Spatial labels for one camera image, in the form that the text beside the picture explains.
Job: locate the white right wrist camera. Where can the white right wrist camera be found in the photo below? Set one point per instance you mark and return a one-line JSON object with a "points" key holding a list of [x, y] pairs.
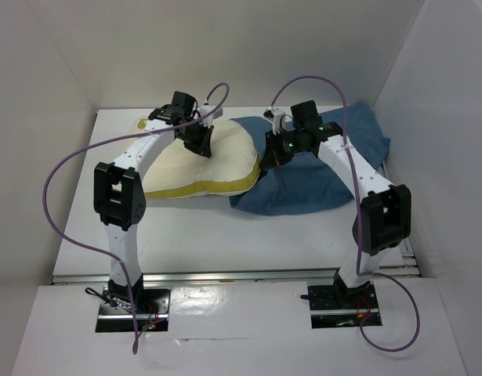
{"points": [[277, 117]]}

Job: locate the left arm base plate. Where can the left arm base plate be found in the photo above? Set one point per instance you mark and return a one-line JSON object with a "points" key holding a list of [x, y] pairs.
{"points": [[152, 310]]}

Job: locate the cream quilted pillow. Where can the cream quilted pillow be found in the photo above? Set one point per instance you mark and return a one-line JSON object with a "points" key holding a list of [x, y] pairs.
{"points": [[232, 169]]}

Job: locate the aluminium right side rail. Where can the aluminium right side rail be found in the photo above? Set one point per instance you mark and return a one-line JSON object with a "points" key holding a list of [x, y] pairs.
{"points": [[401, 243]]}

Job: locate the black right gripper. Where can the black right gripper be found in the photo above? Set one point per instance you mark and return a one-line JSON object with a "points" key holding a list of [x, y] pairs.
{"points": [[273, 156]]}

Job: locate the aluminium front rail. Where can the aluminium front rail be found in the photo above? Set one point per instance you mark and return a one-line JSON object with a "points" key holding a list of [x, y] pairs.
{"points": [[264, 275]]}

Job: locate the aluminium rail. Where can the aluminium rail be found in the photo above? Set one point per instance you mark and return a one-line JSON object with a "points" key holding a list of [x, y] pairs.
{"points": [[264, 275], [401, 243]]}

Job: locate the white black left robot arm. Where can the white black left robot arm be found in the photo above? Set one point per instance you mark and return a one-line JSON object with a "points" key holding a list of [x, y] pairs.
{"points": [[118, 196]]}

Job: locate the blue pillowcase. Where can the blue pillowcase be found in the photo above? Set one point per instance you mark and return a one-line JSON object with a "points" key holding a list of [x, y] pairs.
{"points": [[306, 184]]}

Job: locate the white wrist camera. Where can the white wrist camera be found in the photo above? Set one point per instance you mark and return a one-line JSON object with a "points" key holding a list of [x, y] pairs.
{"points": [[208, 113], [277, 117]]}

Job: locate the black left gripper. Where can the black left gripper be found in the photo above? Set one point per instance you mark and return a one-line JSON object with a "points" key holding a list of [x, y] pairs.
{"points": [[202, 146]]}

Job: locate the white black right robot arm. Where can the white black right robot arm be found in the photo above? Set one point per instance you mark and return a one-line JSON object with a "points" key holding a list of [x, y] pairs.
{"points": [[383, 216]]}

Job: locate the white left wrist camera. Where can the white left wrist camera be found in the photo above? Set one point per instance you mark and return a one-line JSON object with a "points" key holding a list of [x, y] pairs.
{"points": [[208, 113]]}

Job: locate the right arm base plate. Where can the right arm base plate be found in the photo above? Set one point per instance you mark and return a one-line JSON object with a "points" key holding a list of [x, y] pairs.
{"points": [[327, 312]]}

